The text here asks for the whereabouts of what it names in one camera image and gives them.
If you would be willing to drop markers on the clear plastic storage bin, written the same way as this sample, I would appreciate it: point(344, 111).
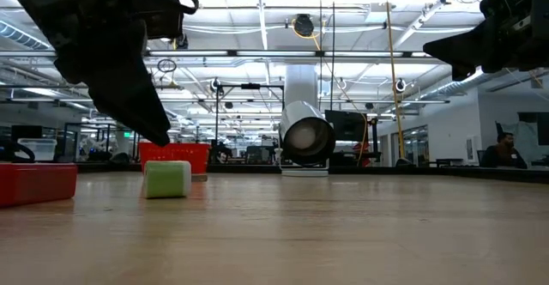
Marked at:
point(38, 149)

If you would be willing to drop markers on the person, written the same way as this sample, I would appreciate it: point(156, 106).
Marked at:
point(502, 154)

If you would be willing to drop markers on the small black background monitor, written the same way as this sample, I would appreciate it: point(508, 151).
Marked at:
point(25, 131)

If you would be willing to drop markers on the tall black rig frame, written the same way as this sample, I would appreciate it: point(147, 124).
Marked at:
point(251, 86)

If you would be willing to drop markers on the small red background object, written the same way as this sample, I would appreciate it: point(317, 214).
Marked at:
point(360, 152)

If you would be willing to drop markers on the red wall charger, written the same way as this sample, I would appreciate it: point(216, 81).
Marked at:
point(34, 184)

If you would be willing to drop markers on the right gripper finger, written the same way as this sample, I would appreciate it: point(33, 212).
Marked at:
point(462, 71)
point(463, 46)

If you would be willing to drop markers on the long ceiling light rail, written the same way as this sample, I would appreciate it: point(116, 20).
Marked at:
point(274, 54)

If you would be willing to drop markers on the white cylinder lamp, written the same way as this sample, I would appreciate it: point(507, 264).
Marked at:
point(306, 137)

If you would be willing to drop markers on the silver ventilation duct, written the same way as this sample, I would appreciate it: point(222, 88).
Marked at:
point(463, 84)

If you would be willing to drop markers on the white round column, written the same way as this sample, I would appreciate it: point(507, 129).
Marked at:
point(300, 83)

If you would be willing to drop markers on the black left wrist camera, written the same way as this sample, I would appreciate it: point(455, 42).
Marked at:
point(163, 10)

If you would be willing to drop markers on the low black rig frame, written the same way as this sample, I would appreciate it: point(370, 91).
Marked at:
point(86, 124)

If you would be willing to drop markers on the dark wall screen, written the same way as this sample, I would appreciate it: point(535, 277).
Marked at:
point(541, 126)

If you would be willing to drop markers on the black aluminium table frame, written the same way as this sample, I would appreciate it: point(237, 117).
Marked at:
point(493, 174)

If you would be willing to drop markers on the black office chair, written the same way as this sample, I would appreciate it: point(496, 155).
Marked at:
point(498, 128)

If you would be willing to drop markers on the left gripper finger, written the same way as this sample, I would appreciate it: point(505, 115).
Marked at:
point(124, 96)

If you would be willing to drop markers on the green white wall charger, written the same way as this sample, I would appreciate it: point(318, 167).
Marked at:
point(167, 180)

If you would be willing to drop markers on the red plastic basket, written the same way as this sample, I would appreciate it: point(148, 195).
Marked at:
point(188, 156)

